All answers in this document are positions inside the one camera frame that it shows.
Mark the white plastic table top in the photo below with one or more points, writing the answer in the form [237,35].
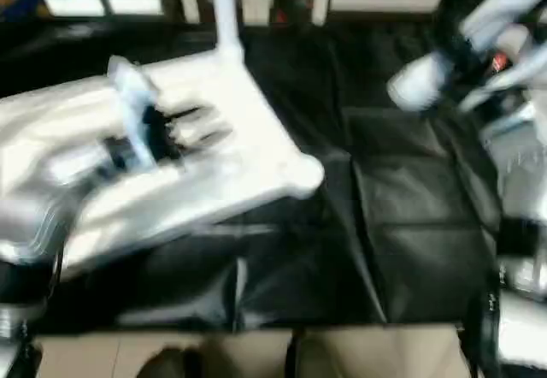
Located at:
[222,138]

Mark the white plastic table leg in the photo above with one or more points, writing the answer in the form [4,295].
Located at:
[470,36]
[224,10]

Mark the black mat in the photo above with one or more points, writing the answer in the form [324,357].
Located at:
[385,207]

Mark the blue box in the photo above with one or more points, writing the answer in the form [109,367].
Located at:
[21,2]

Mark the grey left robot foot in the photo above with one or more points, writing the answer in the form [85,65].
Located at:
[167,365]

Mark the grey robot foot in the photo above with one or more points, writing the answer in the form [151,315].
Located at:
[312,363]
[167,365]

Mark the grey right robot foot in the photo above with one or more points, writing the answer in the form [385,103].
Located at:
[312,363]

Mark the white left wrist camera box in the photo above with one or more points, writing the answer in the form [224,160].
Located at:
[132,109]

